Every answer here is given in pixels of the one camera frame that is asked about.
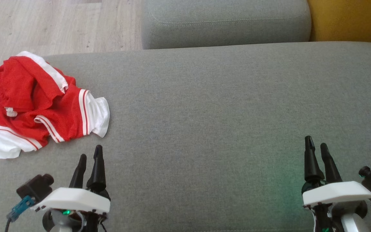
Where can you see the red shirt with white sleeves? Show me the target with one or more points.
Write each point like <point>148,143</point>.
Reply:
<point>66,119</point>

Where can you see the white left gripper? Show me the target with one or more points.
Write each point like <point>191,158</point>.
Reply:
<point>72,199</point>

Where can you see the grey sofa back cushion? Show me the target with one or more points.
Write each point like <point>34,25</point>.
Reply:
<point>224,22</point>

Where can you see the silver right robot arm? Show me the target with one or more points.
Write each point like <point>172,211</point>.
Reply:
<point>349,224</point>

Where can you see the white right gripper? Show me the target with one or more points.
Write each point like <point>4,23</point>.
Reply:
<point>337,192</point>

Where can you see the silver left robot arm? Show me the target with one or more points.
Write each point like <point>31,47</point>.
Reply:
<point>60,223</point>

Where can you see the large grey sofa seat cushion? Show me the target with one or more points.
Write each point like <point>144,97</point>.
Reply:
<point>204,129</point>

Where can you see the large yellow sofa backrest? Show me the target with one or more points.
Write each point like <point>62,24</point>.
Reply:
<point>353,19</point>

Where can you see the red mesh shorts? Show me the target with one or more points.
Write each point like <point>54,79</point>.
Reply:
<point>21,83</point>

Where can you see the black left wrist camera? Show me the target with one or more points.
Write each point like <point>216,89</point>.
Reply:
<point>35,188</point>

